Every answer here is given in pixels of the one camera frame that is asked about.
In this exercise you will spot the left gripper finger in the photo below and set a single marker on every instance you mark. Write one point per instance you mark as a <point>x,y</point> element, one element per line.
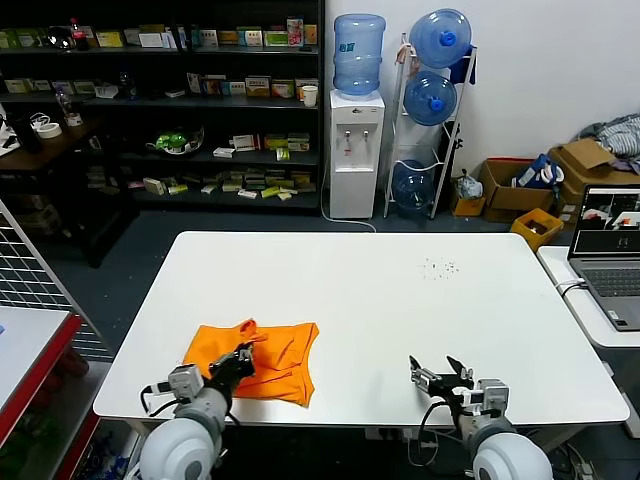
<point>251,367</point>
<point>247,352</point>

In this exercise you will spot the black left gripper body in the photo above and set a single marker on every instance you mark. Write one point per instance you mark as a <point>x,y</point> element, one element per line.
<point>230,371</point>

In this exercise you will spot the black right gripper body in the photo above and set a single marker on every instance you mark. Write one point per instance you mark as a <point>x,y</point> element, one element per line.
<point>452,390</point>

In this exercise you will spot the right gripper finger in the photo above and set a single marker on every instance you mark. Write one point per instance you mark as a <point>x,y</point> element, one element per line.
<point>462,372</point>
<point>427,380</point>

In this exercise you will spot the orange t-shirt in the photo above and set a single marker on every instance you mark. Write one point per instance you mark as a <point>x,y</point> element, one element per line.
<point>280,360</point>

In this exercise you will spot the pile of grey-blue clothes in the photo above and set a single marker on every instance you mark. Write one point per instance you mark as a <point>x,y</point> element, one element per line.
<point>618,134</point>

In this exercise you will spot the scattered dark crumbs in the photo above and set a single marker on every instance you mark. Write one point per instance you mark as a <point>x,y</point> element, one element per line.
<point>442,266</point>

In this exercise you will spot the large white table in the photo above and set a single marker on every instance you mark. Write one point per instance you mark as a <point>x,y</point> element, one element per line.
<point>350,280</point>

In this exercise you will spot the small white side table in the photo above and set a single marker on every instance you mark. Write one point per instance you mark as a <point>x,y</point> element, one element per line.
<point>592,325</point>

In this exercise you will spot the yellow plastic bin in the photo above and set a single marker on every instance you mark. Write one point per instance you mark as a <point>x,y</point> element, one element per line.
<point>526,229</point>

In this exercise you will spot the small cardboard box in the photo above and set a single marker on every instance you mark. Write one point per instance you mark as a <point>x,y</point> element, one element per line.
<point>468,205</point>

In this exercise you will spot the grey laptop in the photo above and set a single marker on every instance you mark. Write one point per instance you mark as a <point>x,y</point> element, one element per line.
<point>612,280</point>

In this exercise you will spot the open red-rimmed cardboard box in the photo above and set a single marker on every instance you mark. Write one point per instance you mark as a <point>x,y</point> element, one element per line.
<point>506,197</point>

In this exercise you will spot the grey plastic bag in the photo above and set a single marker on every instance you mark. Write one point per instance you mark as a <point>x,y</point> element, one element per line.
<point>469,185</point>

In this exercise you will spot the white water dispenser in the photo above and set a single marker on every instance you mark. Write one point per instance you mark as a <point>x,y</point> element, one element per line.
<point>354,192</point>

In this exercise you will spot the red and white box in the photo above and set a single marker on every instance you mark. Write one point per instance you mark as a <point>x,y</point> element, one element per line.
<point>246,142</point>

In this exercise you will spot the green and yellow box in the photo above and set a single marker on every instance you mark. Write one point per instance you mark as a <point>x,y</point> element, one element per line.
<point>276,141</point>

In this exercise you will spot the green items in clear bowl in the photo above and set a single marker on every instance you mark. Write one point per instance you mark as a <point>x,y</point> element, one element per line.
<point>171,142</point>

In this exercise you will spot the black slim leaning stand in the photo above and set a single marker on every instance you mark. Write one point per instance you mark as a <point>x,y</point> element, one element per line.
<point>450,149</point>

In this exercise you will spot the cardboard box with raised flap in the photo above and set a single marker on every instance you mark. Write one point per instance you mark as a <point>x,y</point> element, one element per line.
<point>586,154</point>

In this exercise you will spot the white paper cup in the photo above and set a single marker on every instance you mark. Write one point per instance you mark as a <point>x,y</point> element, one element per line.
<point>310,96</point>

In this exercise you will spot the orange and white box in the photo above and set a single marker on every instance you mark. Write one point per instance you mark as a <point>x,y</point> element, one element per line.
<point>282,89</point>

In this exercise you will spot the white box with yellow band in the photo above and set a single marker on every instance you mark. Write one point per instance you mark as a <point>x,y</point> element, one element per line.
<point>258,86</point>

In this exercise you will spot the black shelving unit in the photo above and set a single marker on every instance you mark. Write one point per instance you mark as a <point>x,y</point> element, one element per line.
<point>150,102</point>

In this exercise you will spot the small white tape roll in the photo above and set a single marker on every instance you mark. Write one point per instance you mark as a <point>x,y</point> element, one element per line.
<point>74,120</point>

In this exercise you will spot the dark blue bottle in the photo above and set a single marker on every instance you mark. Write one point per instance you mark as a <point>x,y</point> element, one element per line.
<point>127,86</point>

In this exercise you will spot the dark brown desk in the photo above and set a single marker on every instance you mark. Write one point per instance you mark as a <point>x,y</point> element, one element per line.
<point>30,156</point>

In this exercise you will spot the black cylinder cup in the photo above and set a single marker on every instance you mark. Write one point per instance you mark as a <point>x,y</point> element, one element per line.
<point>28,136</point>

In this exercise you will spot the blue water jug with label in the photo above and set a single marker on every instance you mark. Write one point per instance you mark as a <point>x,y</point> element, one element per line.
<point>359,64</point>

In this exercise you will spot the clear plastic bottle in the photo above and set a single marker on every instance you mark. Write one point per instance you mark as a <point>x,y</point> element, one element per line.
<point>63,101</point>

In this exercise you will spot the green and white box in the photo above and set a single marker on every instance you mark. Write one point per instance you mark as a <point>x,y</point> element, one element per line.
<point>276,39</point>

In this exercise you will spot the white and teal box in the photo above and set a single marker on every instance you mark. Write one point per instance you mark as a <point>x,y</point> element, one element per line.
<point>249,37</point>

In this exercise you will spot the flat yellow box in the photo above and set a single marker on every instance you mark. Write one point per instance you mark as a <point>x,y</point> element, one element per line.
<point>227,37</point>

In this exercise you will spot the pink upright box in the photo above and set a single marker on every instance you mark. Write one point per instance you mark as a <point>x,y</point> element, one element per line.
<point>295,31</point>

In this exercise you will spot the plain white box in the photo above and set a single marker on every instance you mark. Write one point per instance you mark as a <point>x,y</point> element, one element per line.
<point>151,40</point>

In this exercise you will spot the yellow-green box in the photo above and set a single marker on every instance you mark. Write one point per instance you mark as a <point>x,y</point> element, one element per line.
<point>109,39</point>

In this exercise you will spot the cola bottle with red cap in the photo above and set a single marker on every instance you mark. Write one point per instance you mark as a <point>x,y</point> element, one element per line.
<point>79,39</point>

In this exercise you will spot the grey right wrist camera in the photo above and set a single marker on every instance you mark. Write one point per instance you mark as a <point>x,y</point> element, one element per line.
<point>490,395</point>

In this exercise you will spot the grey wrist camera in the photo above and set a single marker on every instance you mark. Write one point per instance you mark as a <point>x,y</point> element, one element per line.
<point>490,395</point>
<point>185,382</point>

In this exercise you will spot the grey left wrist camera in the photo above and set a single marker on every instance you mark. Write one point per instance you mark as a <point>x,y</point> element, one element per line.
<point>185,382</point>

